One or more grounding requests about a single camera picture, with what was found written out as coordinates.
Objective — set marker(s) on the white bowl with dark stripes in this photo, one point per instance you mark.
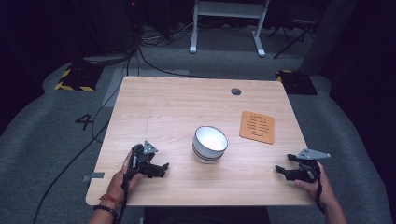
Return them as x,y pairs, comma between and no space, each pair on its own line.
209,144

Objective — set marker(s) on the white desk frame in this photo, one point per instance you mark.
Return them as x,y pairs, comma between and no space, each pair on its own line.
229,9

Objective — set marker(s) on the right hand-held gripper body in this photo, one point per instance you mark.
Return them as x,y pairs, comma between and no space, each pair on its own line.
309,165

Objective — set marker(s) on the orange square coaster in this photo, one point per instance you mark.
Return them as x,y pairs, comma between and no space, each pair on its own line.
257,127

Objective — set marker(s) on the black yellow striped base plate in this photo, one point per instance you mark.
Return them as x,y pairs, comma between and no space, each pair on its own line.
297,82
79,77

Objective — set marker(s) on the person's right hand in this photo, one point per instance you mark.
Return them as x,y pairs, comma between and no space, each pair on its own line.
322,189

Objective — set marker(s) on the grey curtain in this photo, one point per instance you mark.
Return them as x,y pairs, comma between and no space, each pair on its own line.
330,34

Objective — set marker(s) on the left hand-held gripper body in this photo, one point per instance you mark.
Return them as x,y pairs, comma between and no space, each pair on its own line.
140,157

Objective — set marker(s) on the black tripod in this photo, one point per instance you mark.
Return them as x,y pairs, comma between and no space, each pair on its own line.
292,35

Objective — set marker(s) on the grey tape piece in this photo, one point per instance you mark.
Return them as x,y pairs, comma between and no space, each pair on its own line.
93,176

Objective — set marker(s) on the grey round stand base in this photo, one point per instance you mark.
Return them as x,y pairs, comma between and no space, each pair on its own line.
106,58

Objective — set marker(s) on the person's left hand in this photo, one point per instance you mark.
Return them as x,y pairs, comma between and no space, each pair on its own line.
117,185

